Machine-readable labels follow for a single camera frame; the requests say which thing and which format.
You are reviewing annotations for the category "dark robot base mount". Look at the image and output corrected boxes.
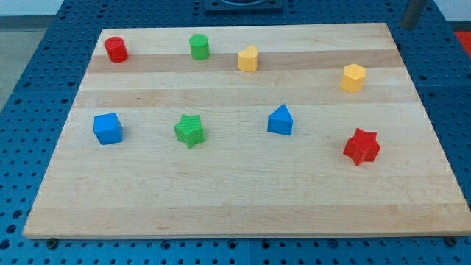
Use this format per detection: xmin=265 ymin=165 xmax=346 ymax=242
xmin=203 ymin=0 xmax=283 ymax=13

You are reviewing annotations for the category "green star block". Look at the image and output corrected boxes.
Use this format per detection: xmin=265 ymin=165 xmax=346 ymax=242
xmin=174 ymin=114 xmax=205 ymax=149

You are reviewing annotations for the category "yellow heart block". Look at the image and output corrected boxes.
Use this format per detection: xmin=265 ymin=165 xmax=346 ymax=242
xmin=238 ymin=45 xmax=258 ymax=72

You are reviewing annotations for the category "wooden board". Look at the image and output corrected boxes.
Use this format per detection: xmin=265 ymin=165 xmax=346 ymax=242
xmin=24 ymin=23 xmax=470 ymax=239

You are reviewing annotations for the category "blue triangle block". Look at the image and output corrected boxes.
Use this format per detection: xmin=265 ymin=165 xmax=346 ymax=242
xmin=267 ymin=105 xmax=294 ymax=135

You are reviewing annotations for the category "green cylinder block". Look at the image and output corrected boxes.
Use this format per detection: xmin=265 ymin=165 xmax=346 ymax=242
xmin=189 ymin=34 xmax=210 ymax=60

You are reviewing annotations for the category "yellow hexagon block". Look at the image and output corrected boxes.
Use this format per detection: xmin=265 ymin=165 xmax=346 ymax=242
xmin=340 ymin=63 xmax=366 ymax=93

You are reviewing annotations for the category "blue cube block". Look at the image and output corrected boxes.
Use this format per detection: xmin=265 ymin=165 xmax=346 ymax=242
xmin=93 ymin=113 xmax=123 ymax=145

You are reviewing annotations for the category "red star block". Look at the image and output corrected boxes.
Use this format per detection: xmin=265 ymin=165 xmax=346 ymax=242
xmin=343 ymin=128 xmax=380 ymax=166

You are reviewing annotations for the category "red cylinder block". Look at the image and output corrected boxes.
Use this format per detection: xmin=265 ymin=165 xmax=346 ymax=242
xmin=104 ymin=36 xmax=129 ymax=63

